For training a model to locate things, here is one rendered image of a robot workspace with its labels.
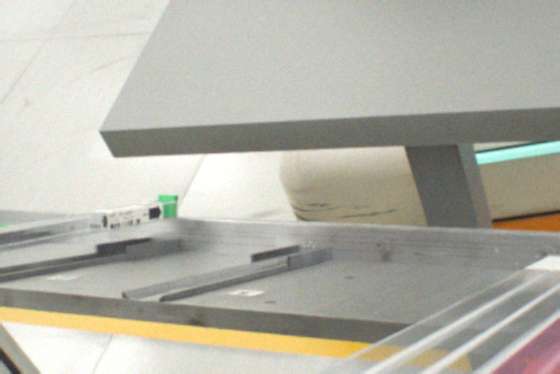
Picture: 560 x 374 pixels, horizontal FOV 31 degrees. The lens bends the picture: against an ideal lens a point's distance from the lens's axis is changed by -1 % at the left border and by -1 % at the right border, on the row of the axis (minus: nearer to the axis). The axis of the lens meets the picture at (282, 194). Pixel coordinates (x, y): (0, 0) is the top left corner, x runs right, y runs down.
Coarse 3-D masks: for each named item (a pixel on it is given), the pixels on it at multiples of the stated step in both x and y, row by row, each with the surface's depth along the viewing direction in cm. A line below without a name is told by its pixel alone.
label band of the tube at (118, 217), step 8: (112, 208) 63; (120, 208) 63; (128, 208) 63; (136, 208) 64; (144, 208) 64; (152, 208) 65; (160, 208) 66; (112, 216) 61; (120, 216) 62; (128, 216) 63; (136, 216) 64; (144, 216) 64; (152, 216) 65; (160, 216) 66; (112, 224) 61; (120, 224) 62; (128, 224) 63; (136, 224) 64
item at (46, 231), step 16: (176, 208) 68; (16, 224) 55; (32, 224) 55; (48, 224) 56; (64, 224) 57; (80, 224) 59; (96, 224) 60; (0, 240) 52; (16, 240) 54; (32, 240) 55; (48, 240) 56
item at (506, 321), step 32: (512, 288) 43; (544, 288) 43; (448, 320) 35; (480, 320) 35; (512, 320) 35; (544, 320) 35; (384, 352) 30; (416, 352) 30; (448, 352) 30; (480, 352) 30; (512, 352) 30; (544, 352) 30
